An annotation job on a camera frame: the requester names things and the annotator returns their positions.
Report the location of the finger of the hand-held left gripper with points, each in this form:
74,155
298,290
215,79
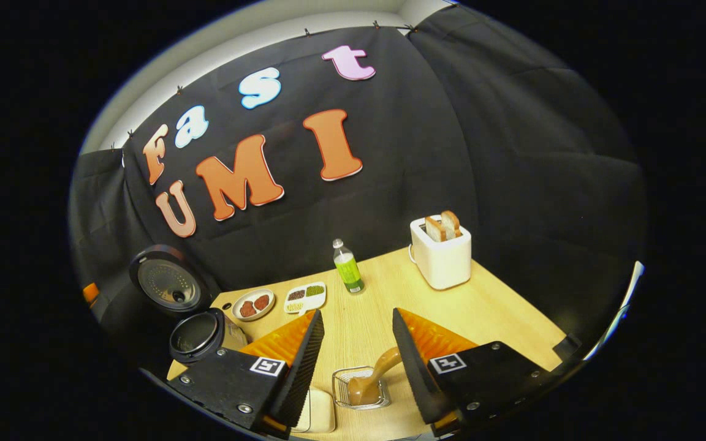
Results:
91,294

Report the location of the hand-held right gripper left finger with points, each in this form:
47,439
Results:
301,373

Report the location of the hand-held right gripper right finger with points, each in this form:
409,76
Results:
414,367

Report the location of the wooden spoon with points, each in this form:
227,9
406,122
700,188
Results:
368,386

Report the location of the dark rice cooker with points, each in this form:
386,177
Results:
169,285

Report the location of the white divided bean dish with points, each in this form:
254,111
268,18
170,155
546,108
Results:
305,297

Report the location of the small plate of red beans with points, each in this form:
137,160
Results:
254,305

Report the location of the white toaster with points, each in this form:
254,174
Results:
445,263

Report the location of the green label bottle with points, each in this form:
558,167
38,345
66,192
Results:
348,269

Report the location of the toast bread slice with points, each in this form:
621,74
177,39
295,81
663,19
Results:
435,229
451,223

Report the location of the black table clamp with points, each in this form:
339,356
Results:
567,348

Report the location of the black backdrop cloth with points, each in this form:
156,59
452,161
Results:
482,153

